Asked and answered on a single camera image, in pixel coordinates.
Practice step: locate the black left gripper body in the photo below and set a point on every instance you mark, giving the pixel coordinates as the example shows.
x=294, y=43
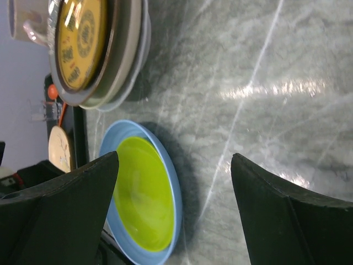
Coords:
x=13, y=181

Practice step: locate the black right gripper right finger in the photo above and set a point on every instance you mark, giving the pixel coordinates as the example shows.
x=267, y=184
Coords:
x=284, y=223

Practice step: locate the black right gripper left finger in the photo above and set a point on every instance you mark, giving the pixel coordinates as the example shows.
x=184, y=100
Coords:
x=59, y=221

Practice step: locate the lime green plate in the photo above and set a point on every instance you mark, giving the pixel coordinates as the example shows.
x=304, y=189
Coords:
x=143, y=195

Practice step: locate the blue plastic plate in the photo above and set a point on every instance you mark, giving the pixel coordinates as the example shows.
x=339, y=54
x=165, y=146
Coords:
x=115, y=134

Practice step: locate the yellow patterned plate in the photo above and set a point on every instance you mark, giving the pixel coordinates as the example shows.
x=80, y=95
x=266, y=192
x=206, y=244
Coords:
x=80, y=37

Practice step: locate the cream painted plate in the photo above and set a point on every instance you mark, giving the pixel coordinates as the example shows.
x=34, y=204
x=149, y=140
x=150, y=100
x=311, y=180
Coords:
x=59, y=149

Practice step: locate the clear glass small object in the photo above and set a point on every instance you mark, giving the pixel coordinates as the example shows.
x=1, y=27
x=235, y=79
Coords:
x=43, y=111

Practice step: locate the black plastic tray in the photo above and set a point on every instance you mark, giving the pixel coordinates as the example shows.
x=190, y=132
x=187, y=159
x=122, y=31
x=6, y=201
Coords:
x=74, y=126

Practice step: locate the orange plastic chopsticks tool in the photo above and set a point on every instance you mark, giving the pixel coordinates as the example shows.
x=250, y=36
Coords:
x=53, y=94

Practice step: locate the clear glass plate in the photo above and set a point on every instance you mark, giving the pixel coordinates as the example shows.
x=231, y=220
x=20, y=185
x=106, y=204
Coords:
x=70, y=97

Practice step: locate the pink ceramic mug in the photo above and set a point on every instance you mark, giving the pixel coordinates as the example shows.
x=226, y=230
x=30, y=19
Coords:
x=28, y=20

